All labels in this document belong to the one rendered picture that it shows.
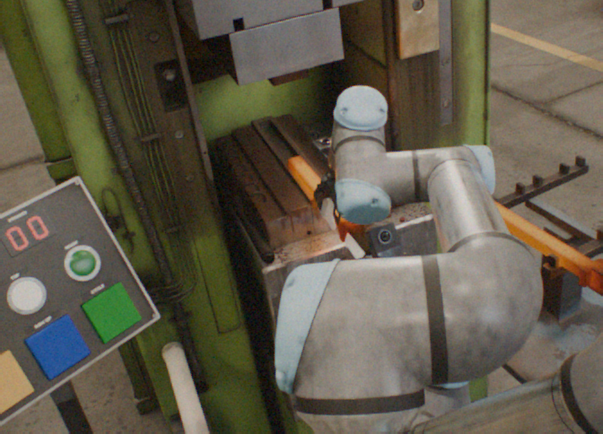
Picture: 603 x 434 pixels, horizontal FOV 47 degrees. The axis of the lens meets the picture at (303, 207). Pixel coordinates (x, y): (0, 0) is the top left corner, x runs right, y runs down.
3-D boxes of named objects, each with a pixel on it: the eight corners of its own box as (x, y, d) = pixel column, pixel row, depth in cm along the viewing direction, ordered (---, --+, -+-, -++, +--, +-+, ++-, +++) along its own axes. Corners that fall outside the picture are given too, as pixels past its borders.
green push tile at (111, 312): (143, 319, 118) (120, 280, 117) (105, 344, 114) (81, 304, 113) (139, 319, 119) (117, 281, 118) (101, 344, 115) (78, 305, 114)
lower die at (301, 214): (361, 220, 145) (357, 186, 141) (270, 249, 141) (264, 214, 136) (294, 140, 179) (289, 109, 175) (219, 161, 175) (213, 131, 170)
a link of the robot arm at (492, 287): (586, 283, 54) (485, 123, 100) (443, 292, 56) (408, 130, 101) (582, 405, 59) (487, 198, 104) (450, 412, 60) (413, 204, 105)
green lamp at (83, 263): (101, 273, 115) (93, 253, 113) (73, 282, 114) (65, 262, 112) (99, 264, 118) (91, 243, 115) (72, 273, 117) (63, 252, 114)
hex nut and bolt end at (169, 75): (184, 101, 135) (176, 67, 131) (170, 105, 134) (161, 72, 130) (181, 97, 137) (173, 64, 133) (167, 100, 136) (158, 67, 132)
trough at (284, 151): (336, 198, 140) (335, 192, 140) (311, 205, 139) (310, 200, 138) (272, 120, 174) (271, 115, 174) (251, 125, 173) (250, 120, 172)
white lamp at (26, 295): (47, 307, 110) (37, 285, 107) (16, 316, 109) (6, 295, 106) (46, 295, 112) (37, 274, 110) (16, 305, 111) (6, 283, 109)
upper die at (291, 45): (344, 58, 126) (338, 6, 121) (239, 86, 122) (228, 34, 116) (273, 4, 160) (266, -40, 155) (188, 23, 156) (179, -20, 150)
